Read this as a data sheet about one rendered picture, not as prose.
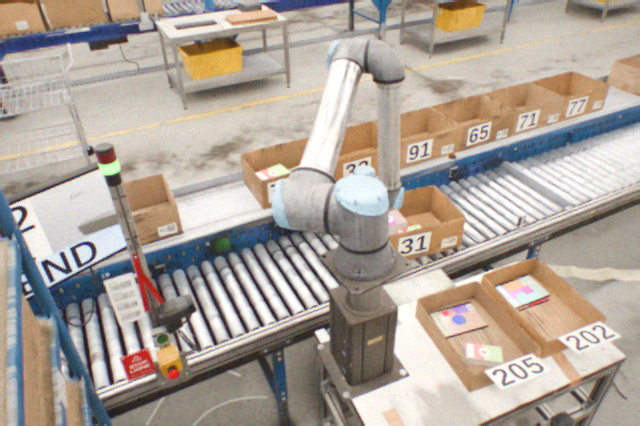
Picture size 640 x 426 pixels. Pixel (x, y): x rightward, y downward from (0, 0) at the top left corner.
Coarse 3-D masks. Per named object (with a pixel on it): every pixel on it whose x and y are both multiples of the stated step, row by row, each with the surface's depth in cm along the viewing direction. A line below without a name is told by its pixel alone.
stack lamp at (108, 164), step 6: (114, 150) 133; (96, 156) 131; (102, 156) 131; (108, 156) 131; (114, 156) 133; (102, 162) 132; (108, 162) 132; (114, 162) 133; (102, 168) 133; (108, 168) 133; (114, 168) 134; (108, 174) 134
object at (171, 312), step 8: (184, 296) 167; (160, 304) 164; (168, 304) 164; (176, 304) 164; (184, 304) 163; (192, 304) 164; (160, 312) 162; (168, 312) 162; (176, 312) 162; (184, 312) 164; (192, 312) 166; (160, 320) 162; (168, 320) 162; (176, 320) 164; (176, 328) 167
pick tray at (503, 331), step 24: (456, 288) 201; (480, 288) 202; (480, 312) 202; (504, 312) 191; (432, 336) 190; (456, 336) 192; (480, 336) 192; (504, 336) 192; (528, 336) 180; (456, 360) 176; (504, 360) 183; (480, 384) 172
